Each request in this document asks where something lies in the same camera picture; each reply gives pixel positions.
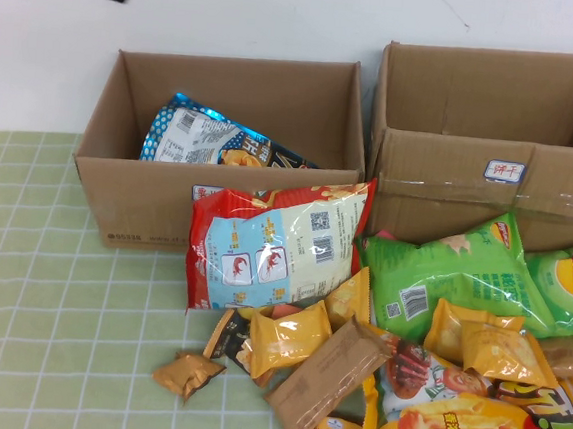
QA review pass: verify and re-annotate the green chips bag barcode side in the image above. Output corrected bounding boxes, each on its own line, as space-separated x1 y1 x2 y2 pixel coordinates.
344 199 566 355

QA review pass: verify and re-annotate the brown flat snack packet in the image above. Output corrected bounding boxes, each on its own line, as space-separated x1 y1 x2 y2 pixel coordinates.
261 309 398 429

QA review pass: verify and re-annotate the printed brown cardboard box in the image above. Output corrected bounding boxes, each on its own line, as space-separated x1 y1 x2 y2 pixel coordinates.
65 38 376 271

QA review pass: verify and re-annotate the blue dotted chips bag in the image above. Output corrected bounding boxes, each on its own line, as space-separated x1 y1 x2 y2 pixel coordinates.
139 90 327 177

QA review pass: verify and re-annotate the bronze foil snack packet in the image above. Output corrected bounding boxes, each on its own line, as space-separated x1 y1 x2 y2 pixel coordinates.
149 346 229 407

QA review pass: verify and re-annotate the green checked tablecloth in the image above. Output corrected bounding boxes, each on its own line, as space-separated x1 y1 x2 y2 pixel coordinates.
0 126 388 429

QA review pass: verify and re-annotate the taped brown cardboard box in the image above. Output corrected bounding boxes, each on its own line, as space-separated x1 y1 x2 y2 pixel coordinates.
362 31 573 259

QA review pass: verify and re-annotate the small yellow snack packet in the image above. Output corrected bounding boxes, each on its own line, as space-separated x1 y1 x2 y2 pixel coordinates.
456 319 564 391
244 294 336 386
421 296 526 369
321 262 376 333

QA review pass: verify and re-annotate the black gold snack packet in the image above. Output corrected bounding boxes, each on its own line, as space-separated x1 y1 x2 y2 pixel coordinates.
200 305 282 390

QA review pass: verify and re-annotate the red shrimp chips bag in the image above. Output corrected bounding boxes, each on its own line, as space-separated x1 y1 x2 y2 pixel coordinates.
181 161 379 328

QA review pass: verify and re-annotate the white label blue border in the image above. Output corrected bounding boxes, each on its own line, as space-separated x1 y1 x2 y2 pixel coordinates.
483 158 527 186
189 183 226 205

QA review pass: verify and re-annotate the salmon orange packet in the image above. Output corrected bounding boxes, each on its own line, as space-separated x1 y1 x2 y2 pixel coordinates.
271 301 305 320

